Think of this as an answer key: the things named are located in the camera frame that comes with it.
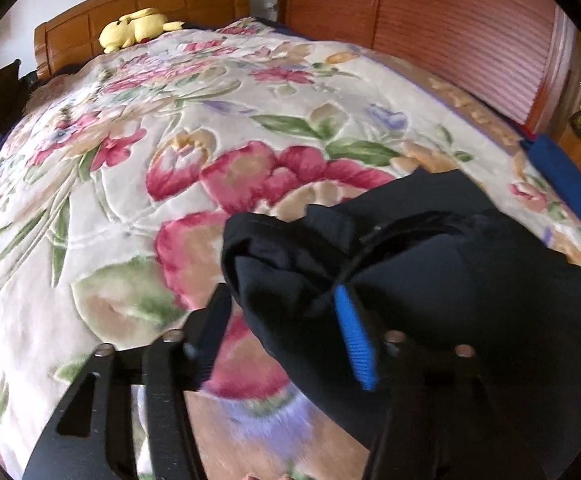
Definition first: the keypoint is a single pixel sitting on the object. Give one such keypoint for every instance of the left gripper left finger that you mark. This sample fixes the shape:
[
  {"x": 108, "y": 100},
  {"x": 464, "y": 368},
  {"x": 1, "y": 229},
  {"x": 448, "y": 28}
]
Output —
[{"x": 91, "y": 434}]

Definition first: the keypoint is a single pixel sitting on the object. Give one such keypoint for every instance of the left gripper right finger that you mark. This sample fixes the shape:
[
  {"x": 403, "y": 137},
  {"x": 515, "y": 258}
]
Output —
[{"x": 440, "y": 422}]

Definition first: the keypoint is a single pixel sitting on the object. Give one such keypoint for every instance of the black pants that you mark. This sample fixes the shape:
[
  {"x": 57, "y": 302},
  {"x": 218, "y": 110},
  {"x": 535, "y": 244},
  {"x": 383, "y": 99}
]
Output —
[{"x": 431, "y": 256}]

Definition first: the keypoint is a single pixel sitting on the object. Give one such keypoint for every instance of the floral bed blanket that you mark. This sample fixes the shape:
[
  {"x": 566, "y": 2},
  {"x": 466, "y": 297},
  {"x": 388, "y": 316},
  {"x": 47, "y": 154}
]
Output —
[{"x": 115, "y": 186}]

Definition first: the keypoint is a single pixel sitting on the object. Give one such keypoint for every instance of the wooden chair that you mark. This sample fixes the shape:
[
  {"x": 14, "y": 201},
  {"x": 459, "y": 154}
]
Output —
[{"x": 13, "y": 96}]

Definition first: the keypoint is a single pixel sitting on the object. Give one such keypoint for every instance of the wooden louvered wardrobe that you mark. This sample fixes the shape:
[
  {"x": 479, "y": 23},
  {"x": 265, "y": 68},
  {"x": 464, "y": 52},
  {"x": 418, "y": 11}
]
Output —
[{"x": 520, "y": 57}]

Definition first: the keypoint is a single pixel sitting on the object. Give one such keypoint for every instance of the yellow plush toy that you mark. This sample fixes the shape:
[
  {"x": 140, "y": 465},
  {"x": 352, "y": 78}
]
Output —
[{"x": 135, "y": 28}]

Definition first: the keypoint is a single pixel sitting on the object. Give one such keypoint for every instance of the wooden bed headboard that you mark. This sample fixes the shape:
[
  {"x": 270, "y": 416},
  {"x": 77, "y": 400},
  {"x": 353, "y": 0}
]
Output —
[{"x": 72, "y": 37}]

